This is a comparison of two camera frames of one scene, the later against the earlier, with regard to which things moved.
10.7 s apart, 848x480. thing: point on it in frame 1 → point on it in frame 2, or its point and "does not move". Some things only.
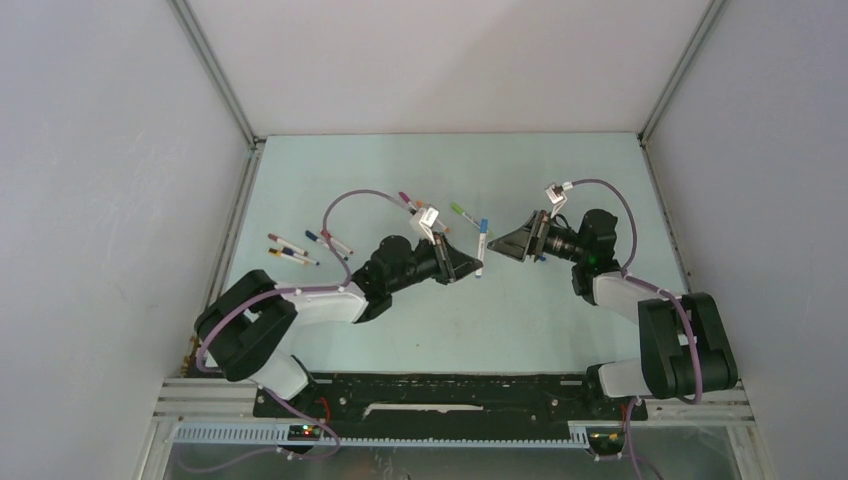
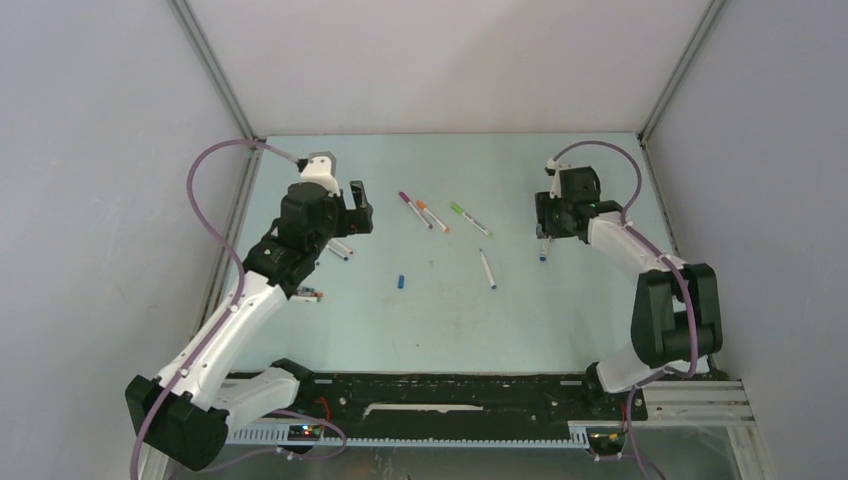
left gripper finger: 461,263 → 359,195
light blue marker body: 481,251 → 487,268
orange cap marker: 447,229 does not move
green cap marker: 461,211 does not move
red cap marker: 336,242 does not move
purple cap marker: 407,200 does not move
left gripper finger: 463,268 → 360,223
